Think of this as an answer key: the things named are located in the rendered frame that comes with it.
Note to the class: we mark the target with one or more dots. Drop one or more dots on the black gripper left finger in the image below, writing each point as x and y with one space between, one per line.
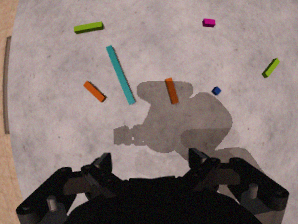
47 204

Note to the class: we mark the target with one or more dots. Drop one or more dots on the small blue block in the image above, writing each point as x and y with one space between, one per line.
216 90

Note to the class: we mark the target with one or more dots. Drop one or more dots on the small magenta block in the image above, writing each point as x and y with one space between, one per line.
208 22

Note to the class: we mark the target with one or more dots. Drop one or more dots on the lime green rod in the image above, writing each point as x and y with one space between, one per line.
88 27
270 68

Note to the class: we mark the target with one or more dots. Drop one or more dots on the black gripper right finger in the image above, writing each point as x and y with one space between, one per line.
258 193

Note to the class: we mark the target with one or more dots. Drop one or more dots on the turquoise rod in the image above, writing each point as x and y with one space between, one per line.
120 75

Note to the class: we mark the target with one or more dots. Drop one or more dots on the orange rod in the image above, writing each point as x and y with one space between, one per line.
171 91
93 90

